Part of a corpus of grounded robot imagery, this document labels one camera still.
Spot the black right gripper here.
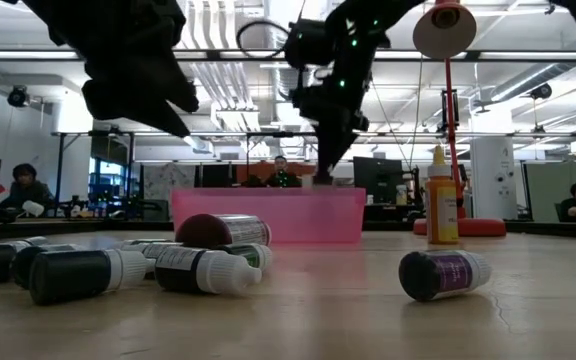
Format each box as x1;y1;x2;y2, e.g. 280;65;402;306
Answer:
292;9;392;185

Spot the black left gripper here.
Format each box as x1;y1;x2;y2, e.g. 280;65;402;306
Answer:
20;0;200;139

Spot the pink translucent plastic bin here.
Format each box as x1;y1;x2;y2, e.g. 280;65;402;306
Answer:
170;187;368;245

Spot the large yellow food colouring bottle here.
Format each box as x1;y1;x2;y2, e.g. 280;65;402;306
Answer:
425;144;461;246

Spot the small green-label colouring bottle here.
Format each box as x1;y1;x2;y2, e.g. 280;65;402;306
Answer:
217;243;274;274

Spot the large dark red colouring bottle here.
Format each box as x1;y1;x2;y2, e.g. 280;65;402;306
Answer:
174;213;273;250

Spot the small purple-label colouring bottle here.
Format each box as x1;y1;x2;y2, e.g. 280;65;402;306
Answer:
397;249;493;303

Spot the dark horizontal overhead beam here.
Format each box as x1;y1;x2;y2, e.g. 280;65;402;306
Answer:
0;48;576;64

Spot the red desk lamp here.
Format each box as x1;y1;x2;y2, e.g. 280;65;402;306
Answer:
411;0;508;238

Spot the white round column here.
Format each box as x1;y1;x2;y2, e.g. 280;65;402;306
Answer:
469;136;518;221

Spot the small white container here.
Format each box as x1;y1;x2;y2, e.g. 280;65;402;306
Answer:
21;199;45;217

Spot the grey-green office partition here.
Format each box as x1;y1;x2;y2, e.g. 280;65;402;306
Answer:
520;160;576;224

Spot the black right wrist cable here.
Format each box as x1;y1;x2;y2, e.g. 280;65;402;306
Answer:
236;19;292;61

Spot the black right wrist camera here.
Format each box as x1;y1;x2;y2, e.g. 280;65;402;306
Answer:
285;18;337;70

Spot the black aluminium table frame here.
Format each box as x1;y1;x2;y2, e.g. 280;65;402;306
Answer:
0;219;576;236

